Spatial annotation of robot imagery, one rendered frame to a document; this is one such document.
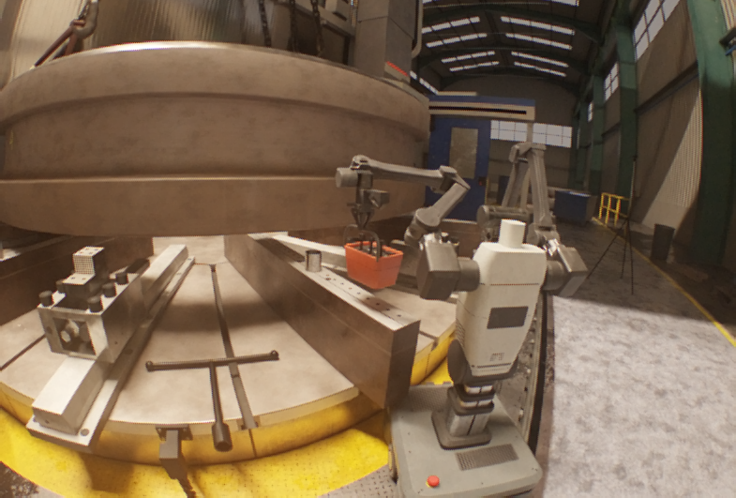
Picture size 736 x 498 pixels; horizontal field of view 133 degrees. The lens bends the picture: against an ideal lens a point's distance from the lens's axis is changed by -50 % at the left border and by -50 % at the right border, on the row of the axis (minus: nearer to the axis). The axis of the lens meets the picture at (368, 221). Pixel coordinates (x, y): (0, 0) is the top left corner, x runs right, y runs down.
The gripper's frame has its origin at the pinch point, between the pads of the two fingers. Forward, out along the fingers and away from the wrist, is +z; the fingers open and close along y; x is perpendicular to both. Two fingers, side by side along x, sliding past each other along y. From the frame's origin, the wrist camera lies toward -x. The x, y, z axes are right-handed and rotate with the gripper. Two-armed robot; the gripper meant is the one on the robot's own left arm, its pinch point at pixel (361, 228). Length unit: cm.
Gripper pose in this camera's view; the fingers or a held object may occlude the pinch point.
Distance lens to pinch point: 111.9
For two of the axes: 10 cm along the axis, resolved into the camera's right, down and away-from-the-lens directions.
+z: -0.7, 9.8, 1.9
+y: 7.5, -0.7, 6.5
